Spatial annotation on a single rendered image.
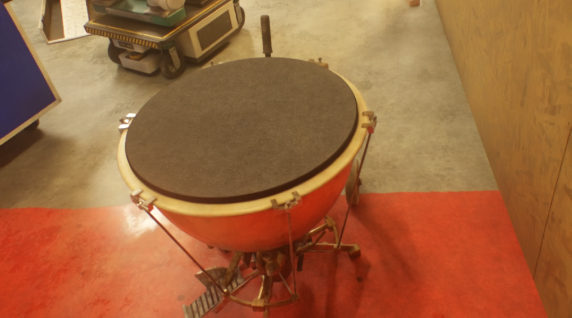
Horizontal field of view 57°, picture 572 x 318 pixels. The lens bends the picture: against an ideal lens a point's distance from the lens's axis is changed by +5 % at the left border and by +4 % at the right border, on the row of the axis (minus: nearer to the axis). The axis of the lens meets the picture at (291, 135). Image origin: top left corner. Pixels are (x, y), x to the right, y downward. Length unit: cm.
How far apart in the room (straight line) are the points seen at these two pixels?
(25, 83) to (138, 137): 161
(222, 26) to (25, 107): 130
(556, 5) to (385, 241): 103
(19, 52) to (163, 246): 130
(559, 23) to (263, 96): 85
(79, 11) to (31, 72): 162
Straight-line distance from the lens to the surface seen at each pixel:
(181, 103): 156
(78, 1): 471
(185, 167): 132
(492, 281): 203
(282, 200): 119
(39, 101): 309
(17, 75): 299
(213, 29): 344
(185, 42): 335
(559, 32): 165
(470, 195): 230
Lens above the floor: 162
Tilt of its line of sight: 38 degrees down
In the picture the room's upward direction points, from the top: 9 degrees counter-clockwise
